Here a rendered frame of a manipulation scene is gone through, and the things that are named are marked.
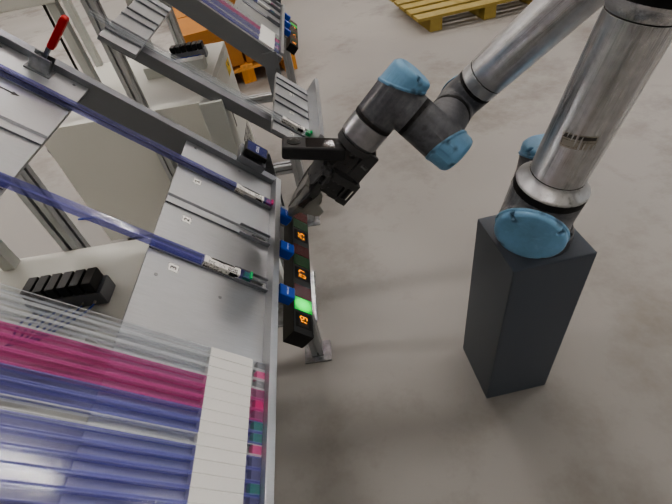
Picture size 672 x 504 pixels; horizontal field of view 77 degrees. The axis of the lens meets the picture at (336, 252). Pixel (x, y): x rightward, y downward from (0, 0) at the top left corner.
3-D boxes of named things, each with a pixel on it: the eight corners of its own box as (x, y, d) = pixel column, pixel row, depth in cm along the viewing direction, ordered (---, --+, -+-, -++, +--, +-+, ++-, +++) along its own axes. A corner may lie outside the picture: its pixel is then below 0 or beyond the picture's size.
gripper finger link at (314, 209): (308, 233, 88) (334, 203, 83) (284, 221, 85) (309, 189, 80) (308, 224, 90) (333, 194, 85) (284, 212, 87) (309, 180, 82)
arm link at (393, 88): (434, 91, 66) (393, 54, 65) (388, 144, 72) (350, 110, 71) (437, 85, 73) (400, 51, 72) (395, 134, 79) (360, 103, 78)
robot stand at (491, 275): (516, 335, 138) (550, 201, 100) (545, 384, 125) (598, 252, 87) (462, 348, 137) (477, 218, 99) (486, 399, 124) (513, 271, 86)
